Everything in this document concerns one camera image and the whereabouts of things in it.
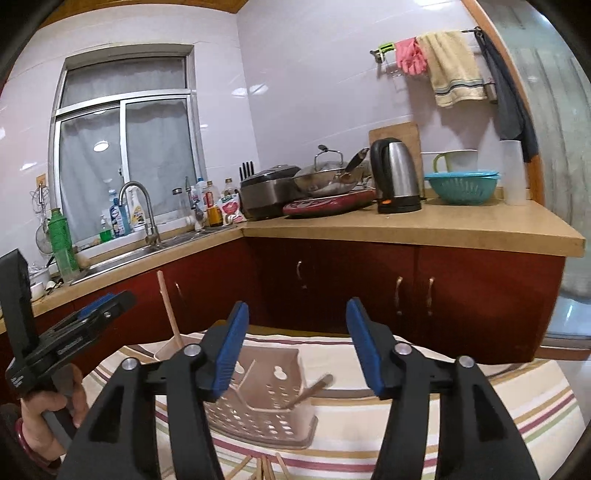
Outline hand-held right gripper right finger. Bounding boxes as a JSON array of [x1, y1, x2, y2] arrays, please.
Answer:
[[345, 298, 541, 480]]

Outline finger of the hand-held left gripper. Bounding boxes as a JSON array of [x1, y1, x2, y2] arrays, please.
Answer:
[[39, 291, 137, 356]]

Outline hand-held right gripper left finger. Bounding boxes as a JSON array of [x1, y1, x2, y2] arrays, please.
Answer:
[[58, 301, 259, 480]]

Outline pink perforated utensil basket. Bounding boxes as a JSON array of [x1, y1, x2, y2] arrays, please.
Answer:
[[154, 332, 319, 450]]

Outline person's left forearm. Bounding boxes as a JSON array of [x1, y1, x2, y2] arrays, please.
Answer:
[[0, 401, 61, 480]]

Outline person's left hand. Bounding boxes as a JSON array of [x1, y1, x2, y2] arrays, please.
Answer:
[[18, 364, 89, 464]]

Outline steel kitchen sink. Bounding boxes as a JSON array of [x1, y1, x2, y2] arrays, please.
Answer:
[[69, 231, 218, 284]]

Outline green plastic bottle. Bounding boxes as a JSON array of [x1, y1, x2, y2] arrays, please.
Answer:
[[48, 208, 80, 283]]

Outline hanging metal strainer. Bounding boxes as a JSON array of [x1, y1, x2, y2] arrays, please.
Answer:
[[34, 185, 55, 257]]

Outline blue dish soap bottle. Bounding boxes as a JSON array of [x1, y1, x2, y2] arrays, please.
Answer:
[[108, 189, 131, 237]]

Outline steel kitchen faucet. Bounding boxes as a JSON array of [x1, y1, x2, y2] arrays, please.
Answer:
[[117, 181, 162, 247]]

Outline white yellow cleaner bottle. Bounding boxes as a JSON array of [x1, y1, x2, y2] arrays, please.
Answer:
[[127, 187, 147, 232]]

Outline striped tablecloth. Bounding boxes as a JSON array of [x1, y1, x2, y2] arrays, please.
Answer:
[[76, 330, 587, 480]]

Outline small white water tap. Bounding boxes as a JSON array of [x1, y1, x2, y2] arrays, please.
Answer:
[[185, 178, 205, 232]]

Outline red kitchen cabinet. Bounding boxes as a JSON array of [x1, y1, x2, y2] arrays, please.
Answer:
[[0, 235, 566, 407]]

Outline red seasoning pouch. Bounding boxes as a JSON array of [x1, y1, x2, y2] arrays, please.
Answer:
[[219, 194, 243, 226]]

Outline red induction cooktop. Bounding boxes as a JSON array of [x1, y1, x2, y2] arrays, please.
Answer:
[[283, 188, 377, 217]]

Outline grey rice cooker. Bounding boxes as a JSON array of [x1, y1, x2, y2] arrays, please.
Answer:
[[239, 165, 303, 221]]

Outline steel wok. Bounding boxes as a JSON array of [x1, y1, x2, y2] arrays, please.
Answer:
[[292, 148, 372, 197]]

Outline steel electric kettle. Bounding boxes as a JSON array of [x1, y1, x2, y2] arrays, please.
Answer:
[[369, 137, 426, 214]]

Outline teal plastic colander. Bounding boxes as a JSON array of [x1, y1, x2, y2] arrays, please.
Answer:
[[424, 171, 502, 205]]

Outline glass wok lid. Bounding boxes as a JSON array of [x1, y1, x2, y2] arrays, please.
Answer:
[[314, 144, 345, 169]]

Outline wooden cutting board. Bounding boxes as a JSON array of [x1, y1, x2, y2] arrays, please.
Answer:
[[368, 121, 426, 185]]

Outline white plastic cylinder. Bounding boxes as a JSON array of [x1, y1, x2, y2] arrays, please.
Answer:
[[499, 139, 528, 206]]

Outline dark grey apron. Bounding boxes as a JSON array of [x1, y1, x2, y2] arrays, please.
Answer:
[[478, 30, 540, 162]]

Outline yellow hanging towel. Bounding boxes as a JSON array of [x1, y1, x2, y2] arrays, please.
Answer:
[[417, 31, 489, 109]]

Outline pink rubber gloves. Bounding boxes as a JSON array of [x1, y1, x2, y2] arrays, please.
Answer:
[[394, 38, 430, 77]]

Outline glass sliding door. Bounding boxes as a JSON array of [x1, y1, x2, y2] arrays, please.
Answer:
[[480, 0, 591, 352]]

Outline red bracelet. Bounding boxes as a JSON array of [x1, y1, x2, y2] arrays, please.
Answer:
[[15, 418, 54, 467]]

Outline aluminium frame window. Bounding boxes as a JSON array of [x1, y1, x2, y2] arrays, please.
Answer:
[[48, 44, 206, 245]]

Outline white pitcher green handle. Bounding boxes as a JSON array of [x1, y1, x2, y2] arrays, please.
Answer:
[[432, 149, 478, 174]]

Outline wooden door frame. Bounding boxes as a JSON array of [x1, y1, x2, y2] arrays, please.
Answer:
[[462, 0, 546, 206]]

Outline metal towel rail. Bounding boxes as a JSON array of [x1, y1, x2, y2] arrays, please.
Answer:
[[369, 27, 483, 77]]

